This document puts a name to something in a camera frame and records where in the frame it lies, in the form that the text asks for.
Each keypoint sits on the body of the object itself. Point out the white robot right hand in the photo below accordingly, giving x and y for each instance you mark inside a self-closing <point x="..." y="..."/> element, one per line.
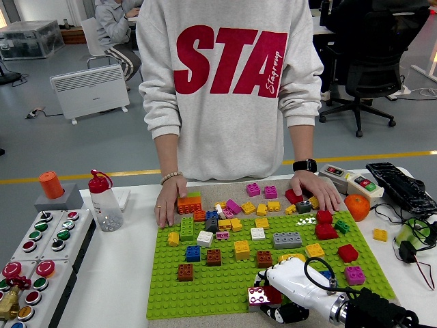
<point x="297" y="283"/>

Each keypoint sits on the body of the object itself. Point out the person's left hand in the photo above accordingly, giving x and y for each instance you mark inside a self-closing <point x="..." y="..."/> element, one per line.
<point x="314" y="187"/>

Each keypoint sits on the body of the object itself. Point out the person's right hand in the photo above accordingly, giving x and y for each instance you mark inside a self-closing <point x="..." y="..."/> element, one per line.
<point x="169" y="202"/>

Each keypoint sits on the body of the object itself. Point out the large red brick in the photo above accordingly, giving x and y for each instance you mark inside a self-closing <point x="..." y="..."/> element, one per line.
<point x="273" y="295"/>

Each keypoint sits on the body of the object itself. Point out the green studded baseplate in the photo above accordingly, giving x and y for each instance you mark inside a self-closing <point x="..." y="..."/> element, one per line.
<point x="218" y="290"/>

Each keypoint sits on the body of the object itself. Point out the person's left forearm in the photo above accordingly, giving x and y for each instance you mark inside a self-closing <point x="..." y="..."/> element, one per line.
<point x="302" y="143"/>

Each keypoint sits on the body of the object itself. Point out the person's right forearm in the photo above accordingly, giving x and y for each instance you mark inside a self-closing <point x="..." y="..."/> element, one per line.
<point x="166" y="155"/>

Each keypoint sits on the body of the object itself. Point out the yellow four-stud brick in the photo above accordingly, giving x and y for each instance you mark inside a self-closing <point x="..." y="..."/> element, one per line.
<point x="225" y="224"/>
<point x="236" y="225"/>
<point x="380" y="235"/>
<point x="313" y="204"/>
<point x="274" y="206"/>
<point x="248" y="208"/>
<point x="262" y="223"/>
<point x="262" y="209"/>

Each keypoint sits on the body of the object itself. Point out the orange eight-stud brick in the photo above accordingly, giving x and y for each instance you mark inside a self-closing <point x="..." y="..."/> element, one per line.
<point x="191" y="207"/>

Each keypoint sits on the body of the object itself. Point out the black wristwatch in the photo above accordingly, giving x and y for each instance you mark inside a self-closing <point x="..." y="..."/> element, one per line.
<point x="304" y="165"/>

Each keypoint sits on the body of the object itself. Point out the red brick with white marks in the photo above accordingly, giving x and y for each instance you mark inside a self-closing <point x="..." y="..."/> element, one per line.
<point x="293" y="198"/>

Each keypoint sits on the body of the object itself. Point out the lime green flat brick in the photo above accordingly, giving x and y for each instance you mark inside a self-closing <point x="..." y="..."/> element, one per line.
<point x="194" y="195"/>

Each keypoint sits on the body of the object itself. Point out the yellow curved brick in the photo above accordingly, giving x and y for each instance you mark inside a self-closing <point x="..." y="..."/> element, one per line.
<point x="290" y="256"/>

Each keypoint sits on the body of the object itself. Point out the blue four-stud brick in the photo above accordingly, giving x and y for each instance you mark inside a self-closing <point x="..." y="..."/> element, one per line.
<point x="193" y="253"/>
<point x="212" y="215"/>
<point x="326" y="274"/>

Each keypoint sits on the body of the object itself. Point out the red four-stud brick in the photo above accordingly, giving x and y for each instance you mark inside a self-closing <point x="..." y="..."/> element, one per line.
<point x="324" y="217"/>
<point x="348" y="253"/>

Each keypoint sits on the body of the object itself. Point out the tall green brick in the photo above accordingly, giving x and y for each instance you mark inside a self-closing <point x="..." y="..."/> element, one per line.
<point x="187" y="229"/>

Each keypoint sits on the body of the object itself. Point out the small yellow brick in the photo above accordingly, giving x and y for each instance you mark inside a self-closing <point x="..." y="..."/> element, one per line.
<point x="221" y="204"/>
<point x="173" y="238"/>
<point x="291" y="209"/>

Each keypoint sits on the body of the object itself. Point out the small orange brick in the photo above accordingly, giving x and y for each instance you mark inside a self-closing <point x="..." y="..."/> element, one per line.
<point x="199" y="215"/>

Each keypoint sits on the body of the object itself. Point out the yellow brick on white brick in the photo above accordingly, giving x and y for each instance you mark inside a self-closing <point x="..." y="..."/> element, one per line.
<point x="314" y="250"/>

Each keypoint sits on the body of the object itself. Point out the brown four-stud brick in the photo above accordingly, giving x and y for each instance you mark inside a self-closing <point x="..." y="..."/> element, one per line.
<point x="264" y="259"/>
<point x="185" y="272"/>
<point x="213" y="257"/>

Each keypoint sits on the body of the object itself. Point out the magenta four-stud brick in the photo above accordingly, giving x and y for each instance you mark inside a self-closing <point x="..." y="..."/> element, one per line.
<point x="354" y="275"/>
<point x="253" y="190"/>
<point x="271" y="192"/>

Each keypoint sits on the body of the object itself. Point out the red sloped brick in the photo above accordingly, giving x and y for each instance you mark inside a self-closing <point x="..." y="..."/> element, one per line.
<point x="326" y="231"/>

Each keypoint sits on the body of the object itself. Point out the dark grey sloped brick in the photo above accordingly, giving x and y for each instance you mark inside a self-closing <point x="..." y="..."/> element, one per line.
<point x="211" y="224"/>

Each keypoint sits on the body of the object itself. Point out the orange fruit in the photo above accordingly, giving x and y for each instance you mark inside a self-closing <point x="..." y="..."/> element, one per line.
<point x="357" y="207"/>

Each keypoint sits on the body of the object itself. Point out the small dark green brick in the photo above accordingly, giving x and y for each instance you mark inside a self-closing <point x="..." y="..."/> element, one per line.
<point x="342" y="226"/>

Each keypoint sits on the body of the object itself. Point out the grey-brown table mat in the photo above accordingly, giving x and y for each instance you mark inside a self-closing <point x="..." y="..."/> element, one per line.
<point x="218" y="191"/>

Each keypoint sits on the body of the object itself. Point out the white four-stud brick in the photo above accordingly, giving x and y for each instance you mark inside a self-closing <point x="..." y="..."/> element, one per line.
<point x="258" y="234"/>
<point x="205" y="238"/>

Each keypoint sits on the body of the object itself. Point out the small white brick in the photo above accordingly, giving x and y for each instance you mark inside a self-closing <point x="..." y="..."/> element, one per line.
<point x="220" y="212"/>

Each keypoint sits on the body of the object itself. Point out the pink four-stud brick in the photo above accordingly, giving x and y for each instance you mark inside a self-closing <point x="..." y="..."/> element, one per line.
<point x="228" y="214"/>

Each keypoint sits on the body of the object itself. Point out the small flat pink brick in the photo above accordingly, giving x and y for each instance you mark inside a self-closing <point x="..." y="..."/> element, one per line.
<point x="222" y="235"/>

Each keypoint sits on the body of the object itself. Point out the clear bottle with red cap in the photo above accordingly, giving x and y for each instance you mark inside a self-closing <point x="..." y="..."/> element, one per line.
<point x="106" y="212"/>

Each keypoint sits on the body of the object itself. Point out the magenta sloped brick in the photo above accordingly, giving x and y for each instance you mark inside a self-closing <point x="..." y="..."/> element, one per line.
<point x="233" y="206"/>

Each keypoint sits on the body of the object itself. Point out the tall yellow brick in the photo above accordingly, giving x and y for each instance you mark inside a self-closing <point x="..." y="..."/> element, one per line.
<point x="242" y="250"/>

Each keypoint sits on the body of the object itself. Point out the person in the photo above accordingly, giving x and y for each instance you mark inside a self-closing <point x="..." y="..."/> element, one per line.
<point x="222" y="136"/>
<point x="110" y="20"/>
<point x="358" y="20"/>

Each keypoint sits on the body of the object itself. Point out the black plastic tray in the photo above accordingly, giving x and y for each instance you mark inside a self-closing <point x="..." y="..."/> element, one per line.
<point x="400" y="186"/>

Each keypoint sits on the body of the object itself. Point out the grey block holder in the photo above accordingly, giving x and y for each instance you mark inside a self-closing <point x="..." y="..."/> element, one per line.
<point x="70" y="201"/>

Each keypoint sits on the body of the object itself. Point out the translucent green tape roll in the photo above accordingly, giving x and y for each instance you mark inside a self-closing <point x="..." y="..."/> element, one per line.
<point x="405" y="235"/>

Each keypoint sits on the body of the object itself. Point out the grey four-button control box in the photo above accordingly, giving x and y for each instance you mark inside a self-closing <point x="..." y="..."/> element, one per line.
<point x="65" y="235"/>
<point x="35" y="235"/>

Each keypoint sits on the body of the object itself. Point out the orange cylinder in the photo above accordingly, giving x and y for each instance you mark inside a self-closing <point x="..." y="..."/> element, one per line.
<point x="51" y="186"/>

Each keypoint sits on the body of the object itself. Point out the white power strip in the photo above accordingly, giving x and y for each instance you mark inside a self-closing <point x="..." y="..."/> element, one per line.
<point x="403" y="90"/>

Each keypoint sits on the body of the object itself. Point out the black office chair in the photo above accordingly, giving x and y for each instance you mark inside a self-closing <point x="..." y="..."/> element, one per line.
<point x="372" y="68"/>

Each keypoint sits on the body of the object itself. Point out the white panel heater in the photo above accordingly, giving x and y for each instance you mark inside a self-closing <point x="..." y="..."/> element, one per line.
<point x="91" y="89"/>

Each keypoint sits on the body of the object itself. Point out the grey emergency stop box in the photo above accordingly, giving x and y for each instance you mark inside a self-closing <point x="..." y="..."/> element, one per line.
<point x="12" y="270"/>
<point x="40" y="283"/>

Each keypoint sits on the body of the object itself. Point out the white desk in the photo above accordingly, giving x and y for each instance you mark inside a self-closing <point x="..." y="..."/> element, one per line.
<point x="322" y="29"/>

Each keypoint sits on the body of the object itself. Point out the white desk leg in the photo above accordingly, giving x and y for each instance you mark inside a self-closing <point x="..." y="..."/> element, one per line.
<point x="424" y="72"/>

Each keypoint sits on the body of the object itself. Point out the grey floor socket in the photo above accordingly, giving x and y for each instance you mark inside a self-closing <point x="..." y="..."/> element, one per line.
<point x="35" y="112"/>

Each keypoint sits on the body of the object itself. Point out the white chair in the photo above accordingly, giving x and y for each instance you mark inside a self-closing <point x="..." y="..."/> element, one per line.
<point x="90" y="37"/>

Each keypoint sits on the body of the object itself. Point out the brown wooden pallet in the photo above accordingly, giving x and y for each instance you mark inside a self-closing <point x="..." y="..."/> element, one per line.
<point x="74" y="36"/>

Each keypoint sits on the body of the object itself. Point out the black round floor base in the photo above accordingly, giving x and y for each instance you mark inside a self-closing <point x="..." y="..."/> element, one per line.
<point x="7" y="78"/>

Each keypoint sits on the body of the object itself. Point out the grey metal case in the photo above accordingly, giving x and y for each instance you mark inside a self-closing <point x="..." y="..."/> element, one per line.
<point x="28" y="37"/>

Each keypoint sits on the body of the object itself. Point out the grey red-black switch box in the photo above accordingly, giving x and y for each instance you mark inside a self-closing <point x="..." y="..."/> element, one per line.
<point x="333" y="172"/>

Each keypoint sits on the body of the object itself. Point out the white wall switch plate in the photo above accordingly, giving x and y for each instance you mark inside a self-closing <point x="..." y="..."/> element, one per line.
<point x="124" y="200"/>

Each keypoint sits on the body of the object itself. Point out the beige red-green switch box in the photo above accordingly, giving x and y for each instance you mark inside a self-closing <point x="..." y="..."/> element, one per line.
<point x="362" y="186"/>

